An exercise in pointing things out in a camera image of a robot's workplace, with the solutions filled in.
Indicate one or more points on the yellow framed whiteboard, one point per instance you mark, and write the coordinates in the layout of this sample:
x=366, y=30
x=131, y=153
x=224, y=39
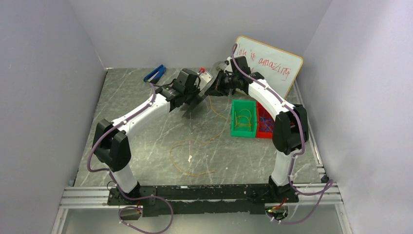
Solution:
x=279, y=67

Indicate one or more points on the green plastic bin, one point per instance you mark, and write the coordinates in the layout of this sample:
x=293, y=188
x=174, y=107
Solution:
x=243, y=119

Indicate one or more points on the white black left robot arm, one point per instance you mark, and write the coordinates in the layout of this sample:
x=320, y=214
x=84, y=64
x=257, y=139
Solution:
x=111, y=143

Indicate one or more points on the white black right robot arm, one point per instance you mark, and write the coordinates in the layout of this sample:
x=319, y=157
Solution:
x=290, y=131

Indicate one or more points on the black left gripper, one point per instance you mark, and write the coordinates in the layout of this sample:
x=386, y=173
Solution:
x=192, y=101

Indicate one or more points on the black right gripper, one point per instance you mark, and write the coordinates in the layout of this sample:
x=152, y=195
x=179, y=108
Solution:
x=218, y=85

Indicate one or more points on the red plastic bin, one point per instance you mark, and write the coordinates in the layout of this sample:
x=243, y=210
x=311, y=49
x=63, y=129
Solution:
x=265, y=122

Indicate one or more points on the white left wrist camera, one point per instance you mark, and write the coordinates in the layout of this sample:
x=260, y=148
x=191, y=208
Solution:
x=204, y=78

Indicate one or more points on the dark grey perforated spool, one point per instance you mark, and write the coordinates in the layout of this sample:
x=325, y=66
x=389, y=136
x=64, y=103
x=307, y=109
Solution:
x=192, y=107

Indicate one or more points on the aluminium frame rail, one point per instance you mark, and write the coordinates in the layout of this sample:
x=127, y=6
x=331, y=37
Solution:
x=84, y=198

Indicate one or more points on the blue and black stapler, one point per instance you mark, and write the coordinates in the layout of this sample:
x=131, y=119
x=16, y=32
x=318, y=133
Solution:
x=155, y=75

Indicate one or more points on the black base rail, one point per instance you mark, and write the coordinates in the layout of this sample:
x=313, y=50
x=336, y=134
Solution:
x=211, y=199

